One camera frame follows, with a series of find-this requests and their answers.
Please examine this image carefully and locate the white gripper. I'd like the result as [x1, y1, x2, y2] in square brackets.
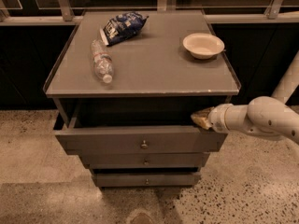
[191, 104, 232, 133]

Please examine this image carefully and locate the grey top drawer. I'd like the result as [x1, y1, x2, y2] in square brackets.
[55, 115, 226, 156]

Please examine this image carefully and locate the grey drawer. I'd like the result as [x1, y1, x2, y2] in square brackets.
[81, 152, 209, 169]
[55, 115, 226, 156]
[93, 172, 200, 188]

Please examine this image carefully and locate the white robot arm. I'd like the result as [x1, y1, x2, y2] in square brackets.
[191, 51, 299, 144]

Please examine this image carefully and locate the grey drawer cabinet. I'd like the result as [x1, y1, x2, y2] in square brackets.
[44, 10, 240, 177]

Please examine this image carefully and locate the grey bottom drawer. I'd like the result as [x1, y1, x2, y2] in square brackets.
[93, 172, 200, 188]

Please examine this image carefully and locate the grey middle drawer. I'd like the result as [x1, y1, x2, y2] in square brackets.
[81, 152, 209, 169]

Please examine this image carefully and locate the white paper bowl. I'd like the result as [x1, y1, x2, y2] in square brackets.
[183, 33, 225, 60]

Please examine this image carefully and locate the clear plastic water bottle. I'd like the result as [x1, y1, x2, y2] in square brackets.
[91, 39, 114, 84]

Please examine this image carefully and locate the blue chip bag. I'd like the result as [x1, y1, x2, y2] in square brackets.
[99, 11, 148, 46]

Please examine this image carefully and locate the metal window railing frame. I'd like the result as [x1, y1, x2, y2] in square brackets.
[0, 0, 299, 26]

